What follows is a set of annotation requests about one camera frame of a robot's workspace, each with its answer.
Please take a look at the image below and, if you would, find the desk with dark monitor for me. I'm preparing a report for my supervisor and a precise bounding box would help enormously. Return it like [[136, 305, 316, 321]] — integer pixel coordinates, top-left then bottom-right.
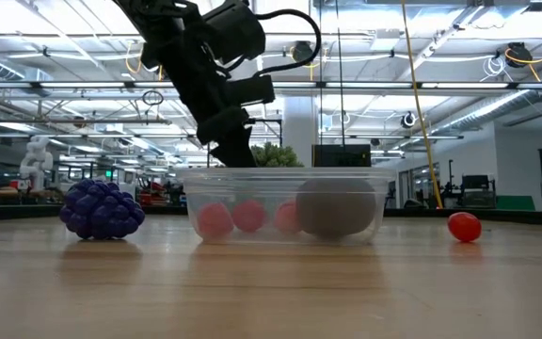
[[461, 174, 497, 209]]

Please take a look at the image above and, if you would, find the purple toy grape bunch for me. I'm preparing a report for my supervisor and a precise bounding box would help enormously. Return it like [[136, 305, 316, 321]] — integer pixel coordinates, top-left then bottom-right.
[[58, 178, 146, 240]]

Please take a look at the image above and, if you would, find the yellow hanging cable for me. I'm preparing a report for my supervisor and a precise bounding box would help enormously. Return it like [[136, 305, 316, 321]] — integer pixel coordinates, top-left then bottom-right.
[[400, 0, 444, 210]]

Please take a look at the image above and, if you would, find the thin black hanging cable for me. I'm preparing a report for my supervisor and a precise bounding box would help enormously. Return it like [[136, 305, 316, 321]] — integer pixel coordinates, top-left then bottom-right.
[[317, 0, 324, 146], [334, 0, 346, 147]]

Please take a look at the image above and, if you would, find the small red tomato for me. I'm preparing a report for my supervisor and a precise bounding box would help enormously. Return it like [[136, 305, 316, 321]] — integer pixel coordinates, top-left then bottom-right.
[[231, 200, 268, 234], [447, 211, 483, 244], [197, 202, 235, 240]]

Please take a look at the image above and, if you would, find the green succulent plant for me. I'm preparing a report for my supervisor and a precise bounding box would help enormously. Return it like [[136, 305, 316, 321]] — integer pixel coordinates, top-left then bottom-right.
[[250, 142, 305, 170]]

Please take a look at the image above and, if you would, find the white robot figure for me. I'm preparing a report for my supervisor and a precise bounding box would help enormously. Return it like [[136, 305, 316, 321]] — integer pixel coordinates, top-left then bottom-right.
[[19, 136, 55, 193]]

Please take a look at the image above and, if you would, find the brown toy kiwi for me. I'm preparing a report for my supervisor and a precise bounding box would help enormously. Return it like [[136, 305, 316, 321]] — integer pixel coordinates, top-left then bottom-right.
[[295, 178, 377, 239]]

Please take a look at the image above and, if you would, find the long ceiling light bar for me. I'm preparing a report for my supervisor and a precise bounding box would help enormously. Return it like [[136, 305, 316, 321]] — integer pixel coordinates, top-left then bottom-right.
[[0, 80, 542, 91]]

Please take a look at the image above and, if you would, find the clear plastic tupperware container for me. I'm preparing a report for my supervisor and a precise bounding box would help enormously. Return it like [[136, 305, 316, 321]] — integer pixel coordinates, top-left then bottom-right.
[[176, 168, 397, 246]]

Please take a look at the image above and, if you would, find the black computer case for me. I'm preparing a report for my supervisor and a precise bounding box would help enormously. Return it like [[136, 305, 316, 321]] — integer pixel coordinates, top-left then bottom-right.
[[311, 144, 373, 170]]

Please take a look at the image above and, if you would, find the green panel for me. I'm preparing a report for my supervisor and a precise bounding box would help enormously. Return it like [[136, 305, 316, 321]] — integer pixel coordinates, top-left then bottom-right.
[[495, 195, 536, 212]]

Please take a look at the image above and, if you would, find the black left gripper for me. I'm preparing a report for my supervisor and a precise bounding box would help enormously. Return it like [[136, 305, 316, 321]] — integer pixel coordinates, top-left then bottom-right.
[[170, 46, 257, 169]]

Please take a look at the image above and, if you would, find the white building pillar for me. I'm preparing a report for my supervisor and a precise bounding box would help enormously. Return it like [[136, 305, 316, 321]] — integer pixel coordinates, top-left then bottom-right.
[[282, 96, 319, 170]]

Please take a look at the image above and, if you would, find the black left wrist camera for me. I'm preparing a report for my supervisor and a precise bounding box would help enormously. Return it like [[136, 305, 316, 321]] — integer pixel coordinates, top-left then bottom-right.
[[226, 74, 276, 107]]

